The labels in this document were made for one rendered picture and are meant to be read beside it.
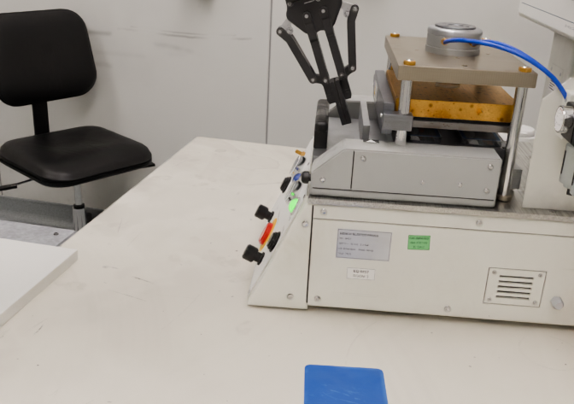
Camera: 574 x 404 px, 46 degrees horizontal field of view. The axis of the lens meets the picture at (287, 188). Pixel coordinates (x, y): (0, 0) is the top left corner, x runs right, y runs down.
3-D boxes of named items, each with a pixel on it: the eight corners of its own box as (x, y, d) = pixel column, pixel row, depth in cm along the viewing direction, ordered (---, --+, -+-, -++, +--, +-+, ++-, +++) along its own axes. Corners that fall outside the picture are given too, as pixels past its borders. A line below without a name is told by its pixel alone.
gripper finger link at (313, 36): (310, 10, 98) (301, 13, 98) (330, 84, 102) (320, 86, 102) (312, 7, 102) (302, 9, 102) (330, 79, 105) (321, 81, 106)
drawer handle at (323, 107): (328, 122, 113) (330, 98, 112) (326, 149, 99) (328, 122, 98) (316, 121, 113) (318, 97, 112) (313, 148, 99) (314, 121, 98)
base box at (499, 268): (551, 236, 128) (569, 149, 122) (630, 351, 93) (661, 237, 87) (269, 215, 131) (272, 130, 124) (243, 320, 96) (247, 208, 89)
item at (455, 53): (523, 96, 115) (536, 19, 111) (584, 153, 87) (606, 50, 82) (380, 88, 117) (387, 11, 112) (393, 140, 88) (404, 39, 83)
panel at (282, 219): (267, 218, 129) (314, 135, 122) (248, 298, 101) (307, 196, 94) (258, 213, 128) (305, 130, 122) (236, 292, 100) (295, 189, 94)
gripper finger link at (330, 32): (317, 5, 102) (326, 2, 101) (339, 76, 105) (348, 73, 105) (316, 8, 98) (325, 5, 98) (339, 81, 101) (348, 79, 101)
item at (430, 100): (486, 99, 113) (495, 42, 109) (519, 137, 92) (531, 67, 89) (383, 92, 114) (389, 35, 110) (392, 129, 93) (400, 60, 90)
